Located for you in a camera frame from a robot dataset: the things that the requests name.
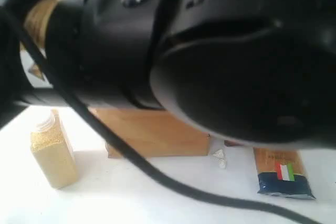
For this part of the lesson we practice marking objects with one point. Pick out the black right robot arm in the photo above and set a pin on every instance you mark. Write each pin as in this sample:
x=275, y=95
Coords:
x=256, y=72

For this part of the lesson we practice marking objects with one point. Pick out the spaghetti packet with Italian flag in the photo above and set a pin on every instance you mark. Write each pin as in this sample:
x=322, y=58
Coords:
x=281, y=173

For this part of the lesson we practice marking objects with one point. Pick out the millet bottle with white cap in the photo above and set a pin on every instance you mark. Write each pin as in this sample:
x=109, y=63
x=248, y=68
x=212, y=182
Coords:
x=51, y=148

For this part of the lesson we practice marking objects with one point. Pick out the brown paper shopping bag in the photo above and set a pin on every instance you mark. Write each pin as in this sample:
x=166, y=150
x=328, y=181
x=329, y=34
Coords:
x=151, y=133

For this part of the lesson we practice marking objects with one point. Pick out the brown pouch with orange label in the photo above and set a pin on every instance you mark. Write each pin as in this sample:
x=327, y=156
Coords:
x=231, y=144

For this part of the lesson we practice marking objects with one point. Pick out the white paper ball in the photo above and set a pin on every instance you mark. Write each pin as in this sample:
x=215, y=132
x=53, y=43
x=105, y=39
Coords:
x=222, y=163
x=219, y=154

